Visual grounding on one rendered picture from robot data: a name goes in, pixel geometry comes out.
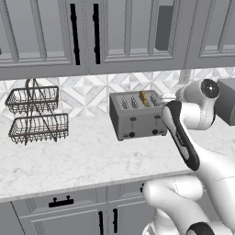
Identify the grey four-slot toaster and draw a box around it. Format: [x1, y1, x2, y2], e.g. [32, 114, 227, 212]
[108, 90, 169, 142]

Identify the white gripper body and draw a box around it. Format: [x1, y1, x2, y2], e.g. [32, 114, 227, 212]
[157, 93, 178, 104]

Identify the black base cupboard handle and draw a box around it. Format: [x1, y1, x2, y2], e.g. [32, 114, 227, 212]
[97, 210, 105, 235]
[112, 207, 119, 234]

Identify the grey drawer front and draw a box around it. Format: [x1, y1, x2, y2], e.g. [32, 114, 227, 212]
[106, 180, 149, 204]
[11, 186, 108, 218]

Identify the dark two-tier wire basket stand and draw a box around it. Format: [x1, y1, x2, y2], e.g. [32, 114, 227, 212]
[4, 78, 70, 147]

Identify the brown bread slice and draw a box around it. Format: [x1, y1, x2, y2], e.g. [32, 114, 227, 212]
[139, 90, 148, 104]

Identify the grey wall cupboard door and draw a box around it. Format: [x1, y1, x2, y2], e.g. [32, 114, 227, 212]
[0, 0, 89, 81]
[185, 0, 235, 70]
[86, 0, 189, 75]

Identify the black long cupboard handle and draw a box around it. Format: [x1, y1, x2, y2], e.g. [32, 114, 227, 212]
[69, 3, 82, 66]
[92, 3, 102, 65]

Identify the white wall socket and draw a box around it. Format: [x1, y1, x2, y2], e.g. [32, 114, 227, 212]
[179, 69, 191, 84]

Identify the grey base cupboard door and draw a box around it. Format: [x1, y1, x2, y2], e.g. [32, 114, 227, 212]
[106, 200, 158, 235]
[18, 208, 108, 235]

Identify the dark grey box appliance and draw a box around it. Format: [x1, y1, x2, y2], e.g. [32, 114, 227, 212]
[213, 78, 235, 126]

